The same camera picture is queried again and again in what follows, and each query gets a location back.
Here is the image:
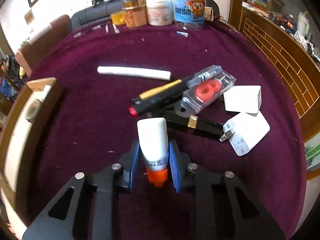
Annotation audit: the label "black gold lipstick tube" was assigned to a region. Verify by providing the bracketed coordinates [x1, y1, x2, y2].
[163, 111, 223, 140]

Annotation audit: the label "white glue bottle orange cap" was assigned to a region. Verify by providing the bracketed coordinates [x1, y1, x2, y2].
[137, 118, 169, 188]

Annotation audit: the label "clear case red rings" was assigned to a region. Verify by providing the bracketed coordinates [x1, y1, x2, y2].
[174, 69, 237, 119]

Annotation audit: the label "white cube charger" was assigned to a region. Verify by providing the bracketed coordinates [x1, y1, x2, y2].
[223, 85, 262, 114]

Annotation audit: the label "black marker red cap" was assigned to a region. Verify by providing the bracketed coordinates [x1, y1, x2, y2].
[129, 81, 188, 116]

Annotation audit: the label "yellow and black pen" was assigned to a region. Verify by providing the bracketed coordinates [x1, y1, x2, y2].
[132, 75, 193, 104]

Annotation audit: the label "white cylindrical stick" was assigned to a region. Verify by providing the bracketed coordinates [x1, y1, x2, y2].
[97, 66, 171, 81]

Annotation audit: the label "maroon velvet tablecloth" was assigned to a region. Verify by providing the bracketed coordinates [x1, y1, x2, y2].
[23, 22, 306, 239]

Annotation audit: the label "shallow cardboard box tray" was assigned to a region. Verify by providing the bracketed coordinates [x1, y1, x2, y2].
[1, 77, 62, 239]

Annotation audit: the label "clear grey syringe tube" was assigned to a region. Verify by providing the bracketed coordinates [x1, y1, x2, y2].
[187, 64, 222, 88]

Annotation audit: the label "wooden sideboard gold lines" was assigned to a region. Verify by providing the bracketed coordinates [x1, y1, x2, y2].
[228, 0, 320, 181]

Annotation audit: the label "small clear wrapper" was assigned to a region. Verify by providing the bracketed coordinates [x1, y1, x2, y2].
[176, 31, 189, 37]

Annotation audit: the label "brown armchair white cover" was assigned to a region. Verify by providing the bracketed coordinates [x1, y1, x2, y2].
[15, 15, 71, 77]

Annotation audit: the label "yellow tape roll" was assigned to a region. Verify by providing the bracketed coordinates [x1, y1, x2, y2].
[110, 10, 126, 26]

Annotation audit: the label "dark grey leather sofa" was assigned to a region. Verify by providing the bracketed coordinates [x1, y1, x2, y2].
[71, 0, 123, 31]

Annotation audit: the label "amber jar gold lid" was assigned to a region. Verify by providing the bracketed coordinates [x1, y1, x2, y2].
[123, 4, 148, 29]

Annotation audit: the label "white plastic tub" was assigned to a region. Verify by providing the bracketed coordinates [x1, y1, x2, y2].
[146, 0, 174, 26]

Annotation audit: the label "blue cartoon plastic jar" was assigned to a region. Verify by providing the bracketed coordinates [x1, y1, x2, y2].
[173, 0, 206, 29]

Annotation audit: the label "white wall plug charger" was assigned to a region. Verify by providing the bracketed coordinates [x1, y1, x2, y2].
[220, 111, 270, 156]

